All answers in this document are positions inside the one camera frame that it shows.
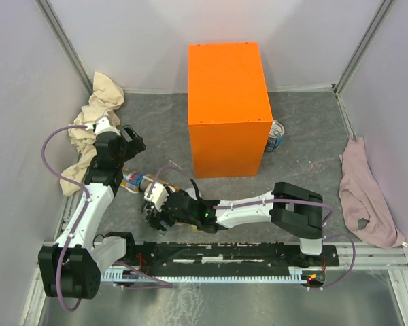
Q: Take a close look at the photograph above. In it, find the blue can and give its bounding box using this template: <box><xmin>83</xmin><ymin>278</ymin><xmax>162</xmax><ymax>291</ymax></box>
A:
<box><xmin>265</xmin><ymin>120</ymin><xmax>285</xmax><ymax>152</ymax></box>

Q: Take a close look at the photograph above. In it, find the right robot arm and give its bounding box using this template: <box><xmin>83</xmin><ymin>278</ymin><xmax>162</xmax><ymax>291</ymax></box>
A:
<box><xmin>141</xmin><ymin>182</ymin><xmax>327</xmax><ymax>266</ymax></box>

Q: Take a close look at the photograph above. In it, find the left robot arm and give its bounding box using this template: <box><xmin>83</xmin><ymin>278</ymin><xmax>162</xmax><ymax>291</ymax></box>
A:
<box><xmin>38</xmin><ymin>122</ymin><xmax>146</xmax><ymax>300</ymax></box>

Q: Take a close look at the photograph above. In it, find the orange box counter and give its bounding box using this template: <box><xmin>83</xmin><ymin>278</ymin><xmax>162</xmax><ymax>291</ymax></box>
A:
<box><xmin>188</xmin><ymin>42</ymin><xmax>273</xmax><ymax>178</ymax></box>

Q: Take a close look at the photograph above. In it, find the yellow labelled lying can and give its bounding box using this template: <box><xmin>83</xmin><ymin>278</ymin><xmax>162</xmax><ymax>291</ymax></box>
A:
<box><xmin>120</xmin><ymin>168</ymin><xmax>143</xmax><ymax>194</ymax></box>

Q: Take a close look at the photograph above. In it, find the colourful lying can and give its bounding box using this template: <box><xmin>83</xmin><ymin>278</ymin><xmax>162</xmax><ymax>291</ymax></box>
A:
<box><xmin>141</xmin><ymin>173</ymin><xmax>181</xmax><ymax>194</ymax></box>

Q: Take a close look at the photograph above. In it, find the beige crumpled cloth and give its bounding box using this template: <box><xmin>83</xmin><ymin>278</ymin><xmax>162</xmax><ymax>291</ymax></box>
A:
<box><xmin>59</xmin><ymin>71</ymin><xmax>126</xmax><ymax>197</ymax></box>

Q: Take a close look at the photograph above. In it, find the mauve crumpled cloth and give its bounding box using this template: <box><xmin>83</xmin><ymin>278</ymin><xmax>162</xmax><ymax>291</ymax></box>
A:
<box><xmin>339</xmin><ymin>137</ymin><xmax>406</xmax><ymax>249</ymax></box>

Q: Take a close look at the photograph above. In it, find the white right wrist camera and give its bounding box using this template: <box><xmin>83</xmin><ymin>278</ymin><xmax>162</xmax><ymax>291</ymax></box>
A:
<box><xmin>144</xmin><ymin>183</ymin><xmax>175</xmax><ymax>211</ymax></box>

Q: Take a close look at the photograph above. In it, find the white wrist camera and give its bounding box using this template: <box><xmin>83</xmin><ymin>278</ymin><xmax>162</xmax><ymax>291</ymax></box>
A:
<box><xmin>94</xmin><ymin>115</ymin><xmax>120</xmax><ymax>136</ymax></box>
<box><xmin>144</xmin><ymin>183</ymin><xmax>175</xmax><ymax>211</ymax></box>

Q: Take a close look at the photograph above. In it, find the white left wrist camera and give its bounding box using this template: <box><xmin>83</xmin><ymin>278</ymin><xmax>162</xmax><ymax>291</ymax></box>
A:
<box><xmin>94</xmin><ymin>115</ymin><xmax>120</xmax><ymax>136</ymax></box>

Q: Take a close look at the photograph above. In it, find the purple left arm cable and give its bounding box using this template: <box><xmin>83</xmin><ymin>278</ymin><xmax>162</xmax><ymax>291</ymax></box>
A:
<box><xmin>41</xmin><ymin>124</ymin><xmax>92</xmax><ymax>312</ymax></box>

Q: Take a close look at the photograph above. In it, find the aluminium frame post left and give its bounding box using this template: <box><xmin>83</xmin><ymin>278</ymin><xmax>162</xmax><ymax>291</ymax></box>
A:
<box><xmin>35</xmin><ymin>0</ymin><xmax>92</xmax><ymax>94</ymax></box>

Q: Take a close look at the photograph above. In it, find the aluminium frame post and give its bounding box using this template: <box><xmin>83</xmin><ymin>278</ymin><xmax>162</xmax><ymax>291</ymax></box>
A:
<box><xmin>35</xmin><ymin>0</ymin><xmax>92</xmax><ymax>94</ymax></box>
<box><xmin>333</xmin><ymin>0</ymin><xmax>394</xmax><ymax>97</ymax></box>

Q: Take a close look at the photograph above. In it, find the light blue cable duct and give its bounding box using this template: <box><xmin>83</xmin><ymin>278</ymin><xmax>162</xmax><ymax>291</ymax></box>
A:
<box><xmin>101</xmin><ymin>267</ymin><xmax>316</xmax><ymax>285</ymax></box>

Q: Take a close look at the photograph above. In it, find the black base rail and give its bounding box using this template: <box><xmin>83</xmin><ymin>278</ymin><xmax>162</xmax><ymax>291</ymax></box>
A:
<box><xmin>122</xmin><ymin>242</ymin><xmax>339</xmax><ymax>276</ymax></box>

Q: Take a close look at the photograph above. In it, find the aluminium frame post right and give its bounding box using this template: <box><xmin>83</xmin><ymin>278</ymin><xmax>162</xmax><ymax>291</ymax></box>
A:
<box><xmin>333</xmin><ymin>0</ymin><xmax>394</xmax><ymax>97</ymax></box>

